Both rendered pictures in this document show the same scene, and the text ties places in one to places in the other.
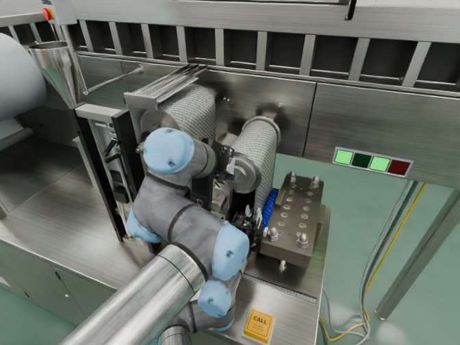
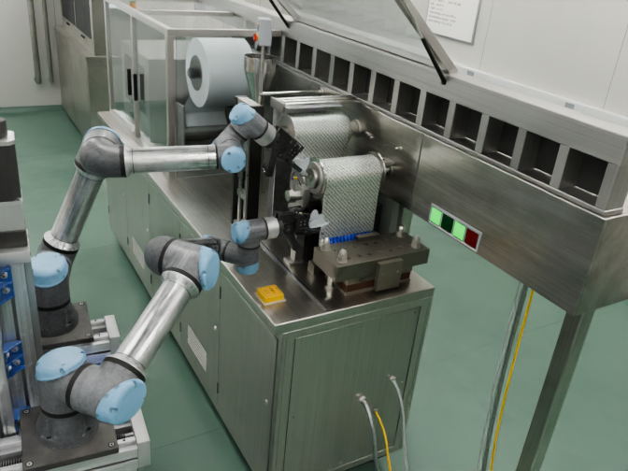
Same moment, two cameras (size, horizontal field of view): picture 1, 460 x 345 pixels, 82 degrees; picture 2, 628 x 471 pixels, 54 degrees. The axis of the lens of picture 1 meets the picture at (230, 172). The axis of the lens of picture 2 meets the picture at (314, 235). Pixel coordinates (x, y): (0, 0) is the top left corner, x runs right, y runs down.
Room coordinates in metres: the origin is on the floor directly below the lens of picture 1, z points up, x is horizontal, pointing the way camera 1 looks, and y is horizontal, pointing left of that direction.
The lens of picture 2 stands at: (-1.02, -1.26, 2.03)
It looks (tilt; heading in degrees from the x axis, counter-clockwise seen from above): 26 degrees down; 36
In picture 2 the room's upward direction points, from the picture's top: 6 degrees clockwise
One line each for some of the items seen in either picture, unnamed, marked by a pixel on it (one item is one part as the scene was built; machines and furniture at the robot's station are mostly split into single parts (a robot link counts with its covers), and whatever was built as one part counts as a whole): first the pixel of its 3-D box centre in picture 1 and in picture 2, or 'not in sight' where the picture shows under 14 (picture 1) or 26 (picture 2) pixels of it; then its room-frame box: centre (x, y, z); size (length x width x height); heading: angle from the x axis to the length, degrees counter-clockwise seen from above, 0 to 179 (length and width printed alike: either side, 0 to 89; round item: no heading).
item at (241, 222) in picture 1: (241, 237); (291, 222); (0.50, -0.03, 1.12); 0.12 x 0.08 x 0.09; 158
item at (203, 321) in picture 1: (214, 310); (243, 256); (0.35, 0.04, 1.01); 0.11 x 0.08 x 0.11; 107
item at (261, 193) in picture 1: (264, 188); (349, 215); (0.72, -0.12, 1.11); 0.23 x 0.01 x 0.18; 158
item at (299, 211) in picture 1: (295, 213); (372, 255); (0.71, -0.25, 1.00); 0.40 x 0.16 x 0.06; 158
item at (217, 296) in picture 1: (220, 288); (249, 232); (0.35, 0.02, 1.11); 0.11 x 0.08 x 0.09; 158
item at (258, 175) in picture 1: (237, 173); (315, 178); (0.63, -0.02, 1.25); 0.15 x 0.01 x 0.15; 68
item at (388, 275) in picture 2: (319, 223); (389, 275); (0.69, -0.34, 0.97); 0.10 x 0.03 x 0.11; 158
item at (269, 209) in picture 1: (268, 208); (349, 238); (0.71, -0.14, 1.03); 0.21 x 0.04 x 0.03; 158
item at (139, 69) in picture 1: (115, 79); (291, 92); (1.00, 0.43, 1.41); 0.30 x 0.04 x 0.04; 158
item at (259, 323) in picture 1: (259, 324); (270, 293); (0.35, -0.08, 0.91); 0.07 x 0.07 x 0.02; 68
